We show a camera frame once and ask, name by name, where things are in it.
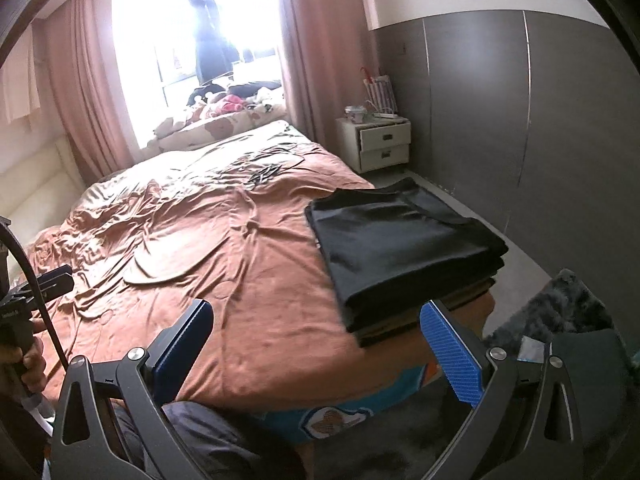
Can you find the person's patterned grey trousers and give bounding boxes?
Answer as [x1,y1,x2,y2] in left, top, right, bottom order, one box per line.
[106,398,309,480]

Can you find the cream padded headboard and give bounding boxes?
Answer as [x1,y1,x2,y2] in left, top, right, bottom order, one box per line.
[1,136,86,248]

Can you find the black tangled item on bed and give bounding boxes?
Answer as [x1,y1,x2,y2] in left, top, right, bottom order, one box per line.
[245,164,282,188]

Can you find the brown bed sheet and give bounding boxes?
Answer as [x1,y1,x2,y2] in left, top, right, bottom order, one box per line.
[19,119,497,413]

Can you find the left pink curtain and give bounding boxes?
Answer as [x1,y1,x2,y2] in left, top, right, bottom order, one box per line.
[34,0,134,184]

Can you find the black cable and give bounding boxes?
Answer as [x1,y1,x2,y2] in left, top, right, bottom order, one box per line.
[0,219,71,372]

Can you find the right pink curtain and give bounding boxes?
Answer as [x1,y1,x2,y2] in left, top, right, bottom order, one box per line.
[279,0,378,153]

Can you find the white bedside table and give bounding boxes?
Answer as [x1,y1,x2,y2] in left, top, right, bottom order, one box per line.
[335,117,411,174]

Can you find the pink curtain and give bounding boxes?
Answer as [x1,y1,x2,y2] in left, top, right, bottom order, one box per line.
[279,0,378,153]
[34,0,134,184]

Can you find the pink plush toy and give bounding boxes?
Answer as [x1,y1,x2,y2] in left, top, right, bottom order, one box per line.
[213,94,245,116]

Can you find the dark fluffy rug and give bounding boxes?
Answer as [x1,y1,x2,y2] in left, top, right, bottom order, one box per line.
[483,269,615,356]

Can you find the person's left hand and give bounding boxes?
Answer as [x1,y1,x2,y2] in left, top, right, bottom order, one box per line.
[0,318,48,393]

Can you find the stack of folded dark clothes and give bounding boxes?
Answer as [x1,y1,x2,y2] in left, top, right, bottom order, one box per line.
[305,178,508,348]

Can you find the patterned window seat cushion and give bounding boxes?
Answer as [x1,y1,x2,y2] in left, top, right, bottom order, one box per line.
[143,101,288,156]

